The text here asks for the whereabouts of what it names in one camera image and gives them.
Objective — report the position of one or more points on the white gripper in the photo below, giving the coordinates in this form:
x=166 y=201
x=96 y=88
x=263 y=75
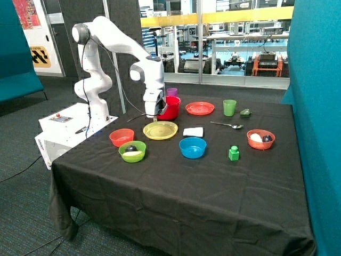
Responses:
x=155 y=103

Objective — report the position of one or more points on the yellow plastic plate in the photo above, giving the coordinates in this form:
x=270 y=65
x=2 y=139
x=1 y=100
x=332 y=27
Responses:
x=160 y=130

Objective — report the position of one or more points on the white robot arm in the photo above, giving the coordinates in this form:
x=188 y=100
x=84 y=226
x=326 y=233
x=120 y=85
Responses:
x=148 y=69

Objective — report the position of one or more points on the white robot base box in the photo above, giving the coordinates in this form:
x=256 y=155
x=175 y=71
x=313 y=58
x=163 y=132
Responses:
x=65 y=129

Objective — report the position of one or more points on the large red bowl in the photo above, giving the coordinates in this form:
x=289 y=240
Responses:
x=172 y=111

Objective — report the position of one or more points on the small red bowl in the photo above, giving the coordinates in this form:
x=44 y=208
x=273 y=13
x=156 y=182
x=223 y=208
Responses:
x=121 y=136

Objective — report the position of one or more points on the dark plum in green bowl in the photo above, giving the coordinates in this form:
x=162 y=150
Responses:
x=131 y=148

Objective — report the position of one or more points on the lime green bowl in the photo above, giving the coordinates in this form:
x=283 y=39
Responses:
x=141 y=146

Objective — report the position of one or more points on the white item in green bowl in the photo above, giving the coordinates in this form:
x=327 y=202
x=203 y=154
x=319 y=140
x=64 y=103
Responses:
x=135 y=153

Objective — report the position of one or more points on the blue plastic bowl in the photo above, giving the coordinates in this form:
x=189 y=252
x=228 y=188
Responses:
x=192 y=147

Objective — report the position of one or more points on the white item in orange bowl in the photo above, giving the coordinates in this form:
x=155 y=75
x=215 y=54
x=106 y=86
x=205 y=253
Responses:
x=256 y=137

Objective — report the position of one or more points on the orange bowl right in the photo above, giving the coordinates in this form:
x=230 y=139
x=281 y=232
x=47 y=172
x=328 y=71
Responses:
x=257 y=145

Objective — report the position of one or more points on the dark plum in orange bowl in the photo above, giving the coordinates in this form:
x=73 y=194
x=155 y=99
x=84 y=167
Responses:
x=267 y=138

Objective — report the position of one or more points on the purple plastic cup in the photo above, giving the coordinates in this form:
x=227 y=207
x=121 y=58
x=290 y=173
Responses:
x=172 y=92

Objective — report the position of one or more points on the orange-red plastic plate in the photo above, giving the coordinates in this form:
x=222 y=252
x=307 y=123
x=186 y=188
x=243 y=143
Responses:
x=200 y=108

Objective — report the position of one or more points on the white folded cloth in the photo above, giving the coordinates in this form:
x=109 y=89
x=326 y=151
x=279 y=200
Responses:
x=193 y=132

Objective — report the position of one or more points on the black tablecloth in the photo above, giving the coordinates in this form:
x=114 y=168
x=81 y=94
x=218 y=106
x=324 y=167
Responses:
x=206 y=206

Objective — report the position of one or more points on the green plastic cup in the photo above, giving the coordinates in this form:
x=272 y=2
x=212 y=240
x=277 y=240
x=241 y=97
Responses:
x=229 y=107

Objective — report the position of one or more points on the metal spoon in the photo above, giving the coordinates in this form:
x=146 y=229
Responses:
x=234 y=126

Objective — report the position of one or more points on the green toy block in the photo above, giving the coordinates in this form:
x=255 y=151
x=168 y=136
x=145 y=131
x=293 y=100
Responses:
x=234 y=153

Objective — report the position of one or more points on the black tripod stand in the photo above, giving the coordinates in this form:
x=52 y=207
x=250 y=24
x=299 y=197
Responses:
x=154 y=31

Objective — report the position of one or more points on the green toy pepper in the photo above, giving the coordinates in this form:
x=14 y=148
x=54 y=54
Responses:
x=246 y=113

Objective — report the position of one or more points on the orange black robot cart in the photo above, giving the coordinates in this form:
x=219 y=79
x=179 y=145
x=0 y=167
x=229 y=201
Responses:
x=267 y=64

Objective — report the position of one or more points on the yellow black sign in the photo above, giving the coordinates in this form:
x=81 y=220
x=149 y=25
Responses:
x=40 y=57

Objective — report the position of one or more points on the teal sofa left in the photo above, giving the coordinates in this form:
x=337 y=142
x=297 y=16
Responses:
x=18 y=77

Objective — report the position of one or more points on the teal partition right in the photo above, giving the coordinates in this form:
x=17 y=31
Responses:
x=314 y=92

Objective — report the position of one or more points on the red poster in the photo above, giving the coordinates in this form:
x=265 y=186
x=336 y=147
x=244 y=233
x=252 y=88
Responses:
x=27 y=14

